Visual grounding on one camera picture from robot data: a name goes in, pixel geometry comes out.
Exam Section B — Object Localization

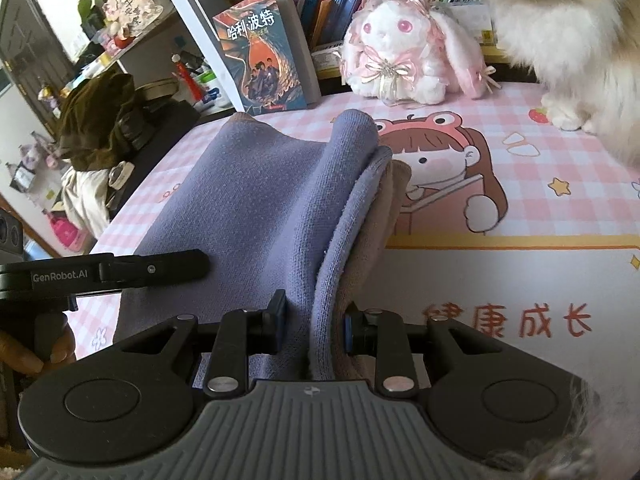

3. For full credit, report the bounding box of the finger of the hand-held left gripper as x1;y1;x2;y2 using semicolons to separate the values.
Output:
97;249;211;291

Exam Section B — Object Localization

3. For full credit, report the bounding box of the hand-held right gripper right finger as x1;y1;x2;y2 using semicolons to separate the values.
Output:
344;301;506;397

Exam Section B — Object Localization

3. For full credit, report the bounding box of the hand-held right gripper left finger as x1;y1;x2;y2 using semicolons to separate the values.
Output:
117;290;288;397

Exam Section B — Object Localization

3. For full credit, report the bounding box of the purple and brown sweater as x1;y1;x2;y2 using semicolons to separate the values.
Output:
114;109;413;393

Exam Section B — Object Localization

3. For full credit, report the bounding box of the person's left hand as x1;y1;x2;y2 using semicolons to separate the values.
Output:
0;312;77;375

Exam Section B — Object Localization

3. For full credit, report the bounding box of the pink backpack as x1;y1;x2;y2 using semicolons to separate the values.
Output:
47;212;83;251

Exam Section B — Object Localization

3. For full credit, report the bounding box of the beige cloth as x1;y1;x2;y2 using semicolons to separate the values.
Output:
60;167;118;236

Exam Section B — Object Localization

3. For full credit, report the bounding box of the white wristwatch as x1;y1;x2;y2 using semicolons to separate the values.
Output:
107;162;133;191

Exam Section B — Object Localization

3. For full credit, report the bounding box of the pink checked printed desk mat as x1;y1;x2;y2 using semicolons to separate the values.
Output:
90;80;640;411

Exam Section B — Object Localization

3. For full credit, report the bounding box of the olive green jacket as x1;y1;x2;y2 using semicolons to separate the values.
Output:
57;72;143;171

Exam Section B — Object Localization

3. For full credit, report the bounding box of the white tub with green lid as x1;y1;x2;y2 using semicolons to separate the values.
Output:
197;72;223;107

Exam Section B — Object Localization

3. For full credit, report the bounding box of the red tassel ornament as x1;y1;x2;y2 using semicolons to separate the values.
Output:
171;52;201;103

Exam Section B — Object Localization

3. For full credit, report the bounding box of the white bookshelf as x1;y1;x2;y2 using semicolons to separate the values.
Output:
60;0;501;121

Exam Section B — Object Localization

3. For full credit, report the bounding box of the fantasy novel book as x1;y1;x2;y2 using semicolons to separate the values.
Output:
212;0;322;113

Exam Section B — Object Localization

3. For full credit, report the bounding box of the white and pink plush bunny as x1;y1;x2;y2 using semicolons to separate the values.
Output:
332;0;501;106

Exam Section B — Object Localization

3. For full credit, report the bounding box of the fluffy cream cat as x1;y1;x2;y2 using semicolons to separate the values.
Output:
452;0;640;171

